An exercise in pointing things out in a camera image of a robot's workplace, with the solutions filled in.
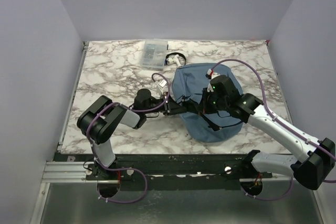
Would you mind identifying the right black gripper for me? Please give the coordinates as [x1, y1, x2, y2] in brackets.
[196, 87, 228, 114]

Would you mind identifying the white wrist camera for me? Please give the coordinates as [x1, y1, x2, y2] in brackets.
[155, 79, 168, 98]
[206, 69, 218, 92]

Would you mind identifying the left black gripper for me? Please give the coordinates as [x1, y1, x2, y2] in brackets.
[144, 91, 187, 116]

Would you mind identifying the aluminium frame rail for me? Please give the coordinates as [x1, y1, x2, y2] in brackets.
[42, 162, 289, 184]

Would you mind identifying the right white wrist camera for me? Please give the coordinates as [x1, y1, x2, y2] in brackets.
[206, 69, 218, 92]

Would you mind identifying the blue student backpack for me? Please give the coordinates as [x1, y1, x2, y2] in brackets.
[171, 63, 243, 143]

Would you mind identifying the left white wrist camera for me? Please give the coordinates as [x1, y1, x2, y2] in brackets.
[155, 79, 168, 98]

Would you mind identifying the clear plastic storage box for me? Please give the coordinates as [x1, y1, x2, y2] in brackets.
[140, 39, 168, 70]

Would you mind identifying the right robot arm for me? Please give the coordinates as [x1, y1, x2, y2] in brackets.
[200, 72, 335, 190]

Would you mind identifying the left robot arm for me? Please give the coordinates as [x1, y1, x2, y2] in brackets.
[77, 89, 187, 179]

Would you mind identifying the white earbud charger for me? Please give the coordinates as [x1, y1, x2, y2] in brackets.
[166, 55, 182, 67]

